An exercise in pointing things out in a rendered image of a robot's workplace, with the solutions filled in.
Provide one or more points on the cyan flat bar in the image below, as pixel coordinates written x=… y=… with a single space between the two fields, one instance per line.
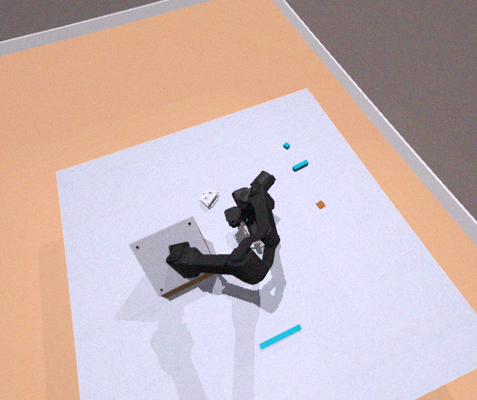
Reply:
x=280 y=336

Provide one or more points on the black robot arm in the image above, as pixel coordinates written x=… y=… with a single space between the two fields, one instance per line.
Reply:
x=243 y=262

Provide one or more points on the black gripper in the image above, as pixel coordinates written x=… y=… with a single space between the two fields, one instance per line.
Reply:
x=250 y=215

